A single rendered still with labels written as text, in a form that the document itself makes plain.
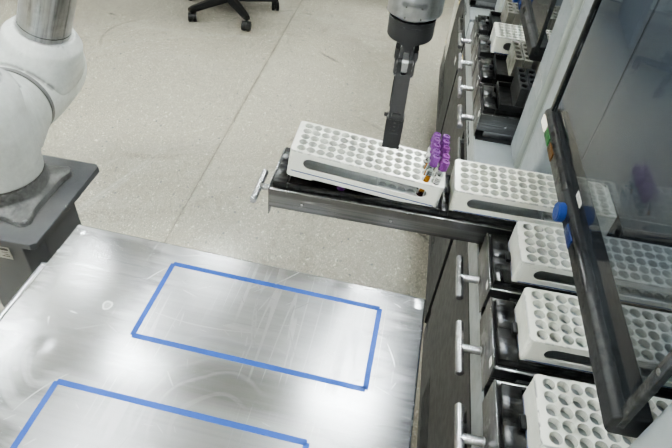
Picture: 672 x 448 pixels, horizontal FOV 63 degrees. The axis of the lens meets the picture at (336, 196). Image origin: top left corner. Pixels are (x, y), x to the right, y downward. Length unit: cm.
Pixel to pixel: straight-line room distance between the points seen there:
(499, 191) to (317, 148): 35
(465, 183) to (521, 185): 11
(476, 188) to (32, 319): 77
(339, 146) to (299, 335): 40
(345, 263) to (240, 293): 117
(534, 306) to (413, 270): 117
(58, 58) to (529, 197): 96
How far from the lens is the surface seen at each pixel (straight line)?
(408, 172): 104
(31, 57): 127
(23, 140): 120
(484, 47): 170
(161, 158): 250
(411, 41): 90
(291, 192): 107
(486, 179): 110
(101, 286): 93
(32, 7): 124
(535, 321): 88
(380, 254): 208
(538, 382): 82
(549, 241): 101
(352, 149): 107
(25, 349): 89
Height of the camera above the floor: 151
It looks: 41 degrees down
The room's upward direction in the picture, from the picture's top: 6 degrees clockwise
